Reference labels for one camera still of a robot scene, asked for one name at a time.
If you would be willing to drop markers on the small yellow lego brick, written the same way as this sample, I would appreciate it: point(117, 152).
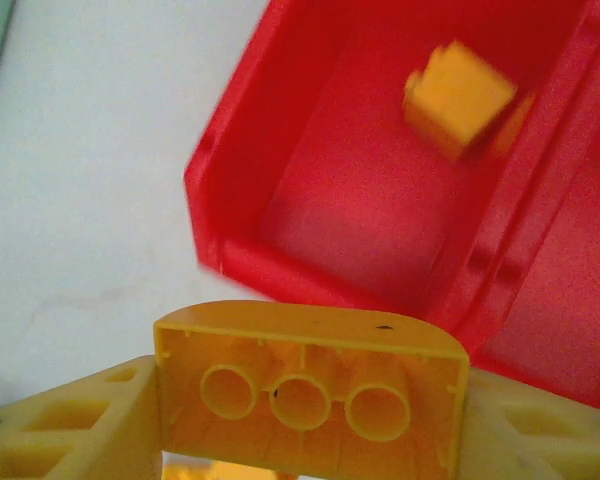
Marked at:
point(455, 95)

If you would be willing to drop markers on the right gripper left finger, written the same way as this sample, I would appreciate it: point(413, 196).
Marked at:
point(140, 425)

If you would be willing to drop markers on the long yellow lego brick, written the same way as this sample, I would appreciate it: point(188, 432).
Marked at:
point(310, 325)

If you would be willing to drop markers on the red three-compartment bin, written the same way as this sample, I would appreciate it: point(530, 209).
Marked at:
point(360, 200)

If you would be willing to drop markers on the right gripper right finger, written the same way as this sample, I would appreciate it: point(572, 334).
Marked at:
point(485, 440)

